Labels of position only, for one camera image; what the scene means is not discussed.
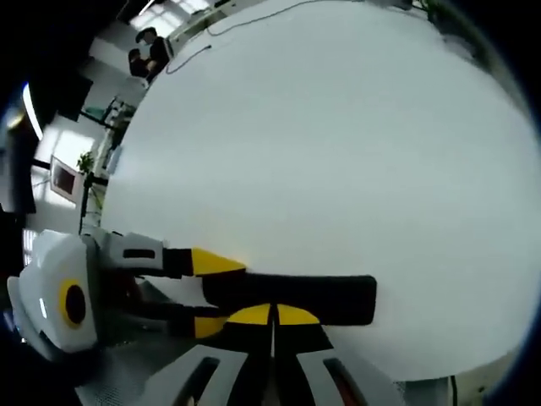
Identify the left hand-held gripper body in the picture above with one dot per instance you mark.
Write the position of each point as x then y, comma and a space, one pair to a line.
50, 270

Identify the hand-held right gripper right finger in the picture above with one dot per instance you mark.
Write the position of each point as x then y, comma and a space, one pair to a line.
329, 372

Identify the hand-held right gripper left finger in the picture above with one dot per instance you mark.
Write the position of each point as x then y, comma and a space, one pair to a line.
228, 368

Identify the black remote control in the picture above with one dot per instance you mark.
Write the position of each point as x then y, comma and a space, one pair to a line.
317, 296

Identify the black tripod stand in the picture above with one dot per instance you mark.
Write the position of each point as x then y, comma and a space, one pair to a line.
86, 199

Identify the white computer monitor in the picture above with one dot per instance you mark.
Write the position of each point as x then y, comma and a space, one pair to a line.
65, 179

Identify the small leafy plant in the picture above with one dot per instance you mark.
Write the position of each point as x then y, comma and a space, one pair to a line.
86, 162

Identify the black wall television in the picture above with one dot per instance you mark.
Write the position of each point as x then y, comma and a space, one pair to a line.
74, 99

